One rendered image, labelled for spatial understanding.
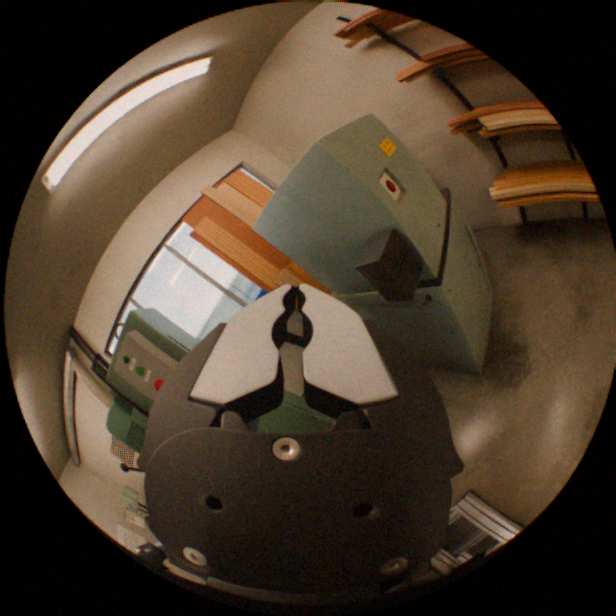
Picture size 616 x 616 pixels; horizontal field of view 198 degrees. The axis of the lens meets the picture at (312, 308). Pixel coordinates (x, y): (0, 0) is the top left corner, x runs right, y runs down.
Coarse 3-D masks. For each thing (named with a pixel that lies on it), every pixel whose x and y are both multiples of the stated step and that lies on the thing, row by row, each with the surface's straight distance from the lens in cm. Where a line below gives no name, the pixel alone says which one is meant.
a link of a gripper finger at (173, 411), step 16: (208, 336) 9; (192, 352) 8; (208, 352) 8; (176, 368) 8; (192, 368) 7; (176, 384) 7; (192, 384) 7; (160, 400) 7; (176, 400) 7; (192, 400) 7; (160, 416) 7; (176, 416) 7; (192, 416) 6; (208, 416) 6; (160, 432) 7; (176, 432) 6; (144, 448) 7; (144, 464) 7
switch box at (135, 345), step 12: (132, 336) 46; (132, 348) 46; (144, 348) 45; (156, 348) 49; (120, 360) 48; (144, 360) 45; (156, 360) 45; (168, 360) 47; (120, 372) 49; (132, 372) 48; (156, 372) 45; (168, 372) 44; (132, 384) 49; (144, 384) 47
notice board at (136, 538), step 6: (120, 528) 360; (126, 528) 362; (120, 534) 356; (126, 534) 358; (132, 534) 360; (138, 534) 362; (120, 540) 353; (126, 540) 354; (132, 540) 356; (138, 540) 357; (144, 540) 359; (126, 546) 351; (132, 546) 352
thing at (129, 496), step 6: (126, 486) 283; (126, 492) 283; (132, 492) 281; (126, 498) 296; (132, 498) 291; (126, 504) 317; (132, 504) 304; (138, 504) 307; (132, 510) 327; (144, 510) 326
